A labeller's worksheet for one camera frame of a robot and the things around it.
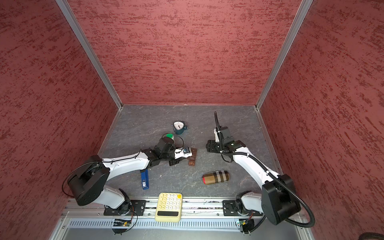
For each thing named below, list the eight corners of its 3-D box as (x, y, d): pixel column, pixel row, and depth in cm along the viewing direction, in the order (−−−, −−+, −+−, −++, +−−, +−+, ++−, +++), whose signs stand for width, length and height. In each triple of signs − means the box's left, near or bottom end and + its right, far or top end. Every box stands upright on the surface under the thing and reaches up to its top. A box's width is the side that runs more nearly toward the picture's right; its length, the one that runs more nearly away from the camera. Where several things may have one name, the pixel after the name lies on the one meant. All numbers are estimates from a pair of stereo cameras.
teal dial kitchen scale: (178, 136, 104) (177, 132, 101) (171, 127, 109) (170, 124, 105) (187, 130, 107) (187, 126, 104) (180, 122, 112) (180, 118, 109)
